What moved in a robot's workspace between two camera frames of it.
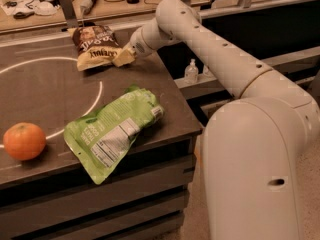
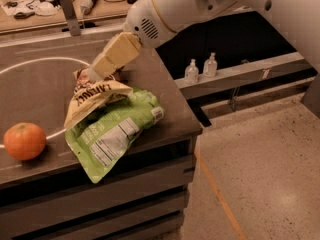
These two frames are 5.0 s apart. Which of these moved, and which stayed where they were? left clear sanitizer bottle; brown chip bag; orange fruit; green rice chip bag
Moved: brown chip bag
Stayed: orange fruit; left clear sanitizer bottle; green rice chip bag
